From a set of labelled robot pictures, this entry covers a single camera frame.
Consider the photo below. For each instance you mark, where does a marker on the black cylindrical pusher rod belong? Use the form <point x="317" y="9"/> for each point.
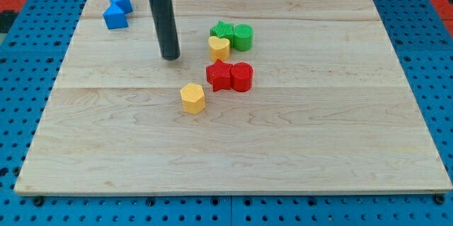
<point x="165" y="26"/>

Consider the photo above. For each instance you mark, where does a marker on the yellow hexagon block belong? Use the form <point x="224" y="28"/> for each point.
<point x="193" y="98"/>

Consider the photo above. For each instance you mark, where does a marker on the blue cube block upper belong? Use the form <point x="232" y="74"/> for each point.
<point x="125" y="5"/>

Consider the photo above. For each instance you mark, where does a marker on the blue pentagon block lower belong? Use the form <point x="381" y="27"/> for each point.
<point x="115" y="17"/>

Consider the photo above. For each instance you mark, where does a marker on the green star block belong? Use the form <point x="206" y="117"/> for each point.
<point x="223" y="30"/>

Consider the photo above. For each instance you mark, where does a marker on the yellow heart block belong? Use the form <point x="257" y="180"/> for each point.
<point x="219" y="48"/>

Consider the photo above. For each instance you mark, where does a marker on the green cylinder block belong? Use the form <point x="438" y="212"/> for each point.
<point x="243" y="37"/>

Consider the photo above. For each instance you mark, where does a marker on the red star block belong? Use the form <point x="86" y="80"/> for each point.
<point x="219" y="75"/>

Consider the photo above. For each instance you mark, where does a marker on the red cylinder block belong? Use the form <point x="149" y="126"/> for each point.
<point x="241" y="76"/>

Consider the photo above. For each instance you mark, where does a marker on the wooden board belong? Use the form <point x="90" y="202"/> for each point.
<point x="330" y="111"/>

